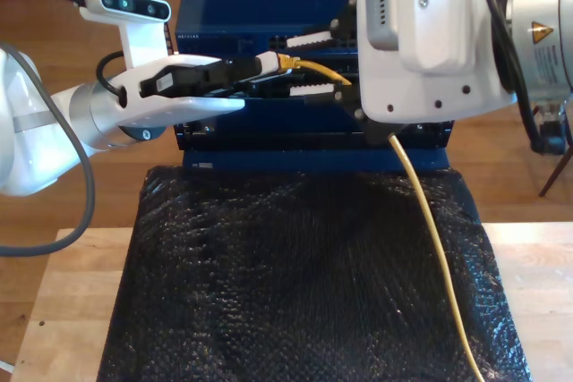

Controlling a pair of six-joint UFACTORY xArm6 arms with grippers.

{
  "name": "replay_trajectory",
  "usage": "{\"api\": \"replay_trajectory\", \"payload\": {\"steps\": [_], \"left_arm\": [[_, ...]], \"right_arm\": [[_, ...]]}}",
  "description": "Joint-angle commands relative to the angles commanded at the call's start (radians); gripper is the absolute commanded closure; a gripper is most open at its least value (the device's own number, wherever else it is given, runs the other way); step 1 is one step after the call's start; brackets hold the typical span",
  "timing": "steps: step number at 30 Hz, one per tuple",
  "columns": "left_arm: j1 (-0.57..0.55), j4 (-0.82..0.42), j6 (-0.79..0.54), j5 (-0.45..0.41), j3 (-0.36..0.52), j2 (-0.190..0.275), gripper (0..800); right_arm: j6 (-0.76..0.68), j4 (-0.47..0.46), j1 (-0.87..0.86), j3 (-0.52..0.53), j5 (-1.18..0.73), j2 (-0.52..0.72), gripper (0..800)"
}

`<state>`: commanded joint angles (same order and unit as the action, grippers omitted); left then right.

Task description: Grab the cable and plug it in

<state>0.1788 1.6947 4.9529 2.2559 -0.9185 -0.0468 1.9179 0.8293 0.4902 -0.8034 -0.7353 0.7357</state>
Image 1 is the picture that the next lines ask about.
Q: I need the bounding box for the yellow network cable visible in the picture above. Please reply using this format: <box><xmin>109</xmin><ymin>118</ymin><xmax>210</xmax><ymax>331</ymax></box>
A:
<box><xmin>276</xmin><ymin>53</ymin><xmax>487</xmax><ymax>382</ymax></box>

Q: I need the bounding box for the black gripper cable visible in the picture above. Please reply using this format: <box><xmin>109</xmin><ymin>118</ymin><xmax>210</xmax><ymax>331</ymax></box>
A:
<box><xmin>96</xmin><ymin>50</ymin><xmax>132</xmax><ymax>104</ymax></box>

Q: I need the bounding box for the black rack server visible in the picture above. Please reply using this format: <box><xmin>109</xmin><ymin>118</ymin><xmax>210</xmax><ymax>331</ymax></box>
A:
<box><xmin>178</xmin><ymin>54</ymin><xmax>363</xmax><ymax>101</ymax></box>

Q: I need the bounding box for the blue rack base plate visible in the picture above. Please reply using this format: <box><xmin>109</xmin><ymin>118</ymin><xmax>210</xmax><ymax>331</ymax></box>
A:
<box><xmin>182</xmin><ymin>148</ymin><xmax>451</xmax><ymax>173</ymax></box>

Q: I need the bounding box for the black bubble-wrap mat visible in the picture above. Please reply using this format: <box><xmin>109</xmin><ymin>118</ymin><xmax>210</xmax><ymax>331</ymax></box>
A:
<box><xmin>96</xmin><ymin>166</ymin><xmax>534</xmax><ymax>382</ymax></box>

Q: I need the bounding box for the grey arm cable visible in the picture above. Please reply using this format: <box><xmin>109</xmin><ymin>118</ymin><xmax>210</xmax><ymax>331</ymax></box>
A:
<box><xmin>0</xmin><ymin>0</ymin><xmax>100</xmax><ymax>259</ymax></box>

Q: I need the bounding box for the black rack shelf tray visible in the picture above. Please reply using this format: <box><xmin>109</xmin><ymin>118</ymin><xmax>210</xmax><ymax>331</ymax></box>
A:
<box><xmin>174</xmin><ymin>95</ymin><xmax>451</xmax><ymax>151</ymax></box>

